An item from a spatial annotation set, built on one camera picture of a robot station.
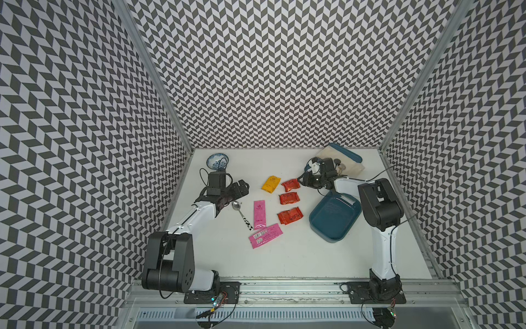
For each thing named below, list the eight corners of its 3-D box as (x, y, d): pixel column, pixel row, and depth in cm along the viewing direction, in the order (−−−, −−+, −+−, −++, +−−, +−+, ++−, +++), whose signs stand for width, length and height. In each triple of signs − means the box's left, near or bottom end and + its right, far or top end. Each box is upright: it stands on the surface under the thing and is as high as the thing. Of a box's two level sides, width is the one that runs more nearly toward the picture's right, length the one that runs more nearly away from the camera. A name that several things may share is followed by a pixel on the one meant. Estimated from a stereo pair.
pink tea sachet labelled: (253, 249, 85) (253, 247, 83) (249, 239, 87) (248, 236, 85) (282, 234, 89) (282, 231, 87) (277, 224, 92) (277, 222, 90)
